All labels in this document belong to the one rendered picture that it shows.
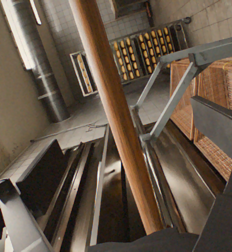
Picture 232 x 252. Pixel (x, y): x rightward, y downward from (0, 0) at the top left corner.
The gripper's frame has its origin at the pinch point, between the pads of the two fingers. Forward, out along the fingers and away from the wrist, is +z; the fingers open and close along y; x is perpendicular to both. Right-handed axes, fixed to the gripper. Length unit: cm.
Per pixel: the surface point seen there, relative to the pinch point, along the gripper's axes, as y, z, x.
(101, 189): -22, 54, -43
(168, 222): 1.6, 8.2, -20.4
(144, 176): 0.2, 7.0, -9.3
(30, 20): -109, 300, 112
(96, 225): -22, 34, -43
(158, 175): 2.5, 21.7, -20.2
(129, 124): 0.3, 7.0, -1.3
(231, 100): 59, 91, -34
